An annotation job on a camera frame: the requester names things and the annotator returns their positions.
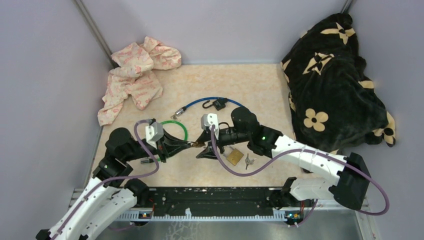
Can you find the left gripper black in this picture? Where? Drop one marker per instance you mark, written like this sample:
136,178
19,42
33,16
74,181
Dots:
166,146

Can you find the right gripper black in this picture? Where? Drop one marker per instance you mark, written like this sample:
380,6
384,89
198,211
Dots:
208,152

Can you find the small brass padlock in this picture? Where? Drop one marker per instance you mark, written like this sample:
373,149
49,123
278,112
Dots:
198,144

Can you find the large brass padlock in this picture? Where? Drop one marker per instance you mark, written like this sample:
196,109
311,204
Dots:
233,155

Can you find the green cable lock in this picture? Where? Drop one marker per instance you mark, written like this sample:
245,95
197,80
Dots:
174,126

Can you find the black padlock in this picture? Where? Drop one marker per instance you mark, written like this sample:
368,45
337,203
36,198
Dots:
218,104

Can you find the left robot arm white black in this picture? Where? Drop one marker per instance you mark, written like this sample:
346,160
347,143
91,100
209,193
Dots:
116,184

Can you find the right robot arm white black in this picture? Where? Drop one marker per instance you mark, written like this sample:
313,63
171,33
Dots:
343,178

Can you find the keys of large padlock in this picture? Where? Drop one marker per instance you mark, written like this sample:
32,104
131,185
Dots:
248,161

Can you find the pink patterned cloth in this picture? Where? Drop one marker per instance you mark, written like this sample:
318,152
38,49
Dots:
134,77

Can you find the black floral blanket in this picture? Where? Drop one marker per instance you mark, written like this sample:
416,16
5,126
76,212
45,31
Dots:
332,102

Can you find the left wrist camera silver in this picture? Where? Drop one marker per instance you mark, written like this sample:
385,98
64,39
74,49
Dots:
153,133

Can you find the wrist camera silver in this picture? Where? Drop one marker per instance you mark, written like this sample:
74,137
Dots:
208,120
153,133

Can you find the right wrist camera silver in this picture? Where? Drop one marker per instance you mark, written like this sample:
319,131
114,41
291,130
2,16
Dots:
208,120

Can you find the blue cable lock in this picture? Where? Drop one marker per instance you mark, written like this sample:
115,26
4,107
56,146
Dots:
181,110

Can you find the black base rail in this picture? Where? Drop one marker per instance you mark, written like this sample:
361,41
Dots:
216,202

